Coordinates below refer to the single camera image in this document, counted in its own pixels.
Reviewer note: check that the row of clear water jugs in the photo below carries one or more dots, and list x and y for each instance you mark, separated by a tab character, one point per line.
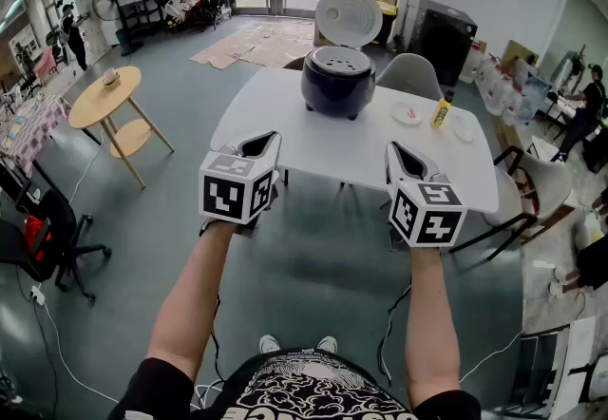
499	85

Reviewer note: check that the flattened cardboard sheets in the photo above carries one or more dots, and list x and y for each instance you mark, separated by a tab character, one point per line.
256	45

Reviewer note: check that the person's black printed shirt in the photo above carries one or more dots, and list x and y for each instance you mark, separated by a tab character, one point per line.
304	389

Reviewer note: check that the white sneaker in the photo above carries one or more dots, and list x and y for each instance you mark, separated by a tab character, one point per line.
269	344
328	344

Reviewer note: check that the red cloth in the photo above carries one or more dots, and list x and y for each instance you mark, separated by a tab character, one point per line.
38	237

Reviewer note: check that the white power strip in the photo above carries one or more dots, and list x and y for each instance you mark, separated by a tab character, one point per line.
38	295

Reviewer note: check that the table with checked cloth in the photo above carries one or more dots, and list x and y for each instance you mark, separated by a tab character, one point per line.
28	128

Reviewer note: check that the dark blue rice cooker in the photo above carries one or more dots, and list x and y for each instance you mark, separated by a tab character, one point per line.
337	95

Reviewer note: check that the pink chair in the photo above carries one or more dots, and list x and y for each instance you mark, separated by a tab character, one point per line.
45	62

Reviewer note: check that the black round chair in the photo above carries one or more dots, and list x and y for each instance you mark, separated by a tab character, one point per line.
293	64

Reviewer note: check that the yellow bottle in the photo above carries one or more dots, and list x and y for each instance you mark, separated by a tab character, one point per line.
442	111

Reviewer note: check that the black office chair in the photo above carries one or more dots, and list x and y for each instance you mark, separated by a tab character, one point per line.
47	228

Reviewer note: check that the round wooden side table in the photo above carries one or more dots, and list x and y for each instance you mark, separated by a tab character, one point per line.
107	97

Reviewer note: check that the grey chair black frame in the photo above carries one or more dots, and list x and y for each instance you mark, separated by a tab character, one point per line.
546	180

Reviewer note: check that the white steamer tray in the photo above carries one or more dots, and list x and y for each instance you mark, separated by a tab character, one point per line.
339	69

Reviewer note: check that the person's left forearm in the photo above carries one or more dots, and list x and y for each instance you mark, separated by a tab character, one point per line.
190	304

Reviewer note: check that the white plate with red bit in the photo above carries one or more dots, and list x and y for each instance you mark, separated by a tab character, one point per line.
404	116

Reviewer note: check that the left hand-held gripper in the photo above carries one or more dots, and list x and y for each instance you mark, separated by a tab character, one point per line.
223	195

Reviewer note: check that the black bin yellow lid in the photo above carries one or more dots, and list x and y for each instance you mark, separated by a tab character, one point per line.
388	28

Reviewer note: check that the grey shell chair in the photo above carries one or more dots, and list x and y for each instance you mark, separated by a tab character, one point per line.
408	76

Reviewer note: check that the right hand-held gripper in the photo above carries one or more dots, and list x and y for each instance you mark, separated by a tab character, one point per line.
427	218

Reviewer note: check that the black cabinet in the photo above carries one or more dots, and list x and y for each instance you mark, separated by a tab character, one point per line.
442	43

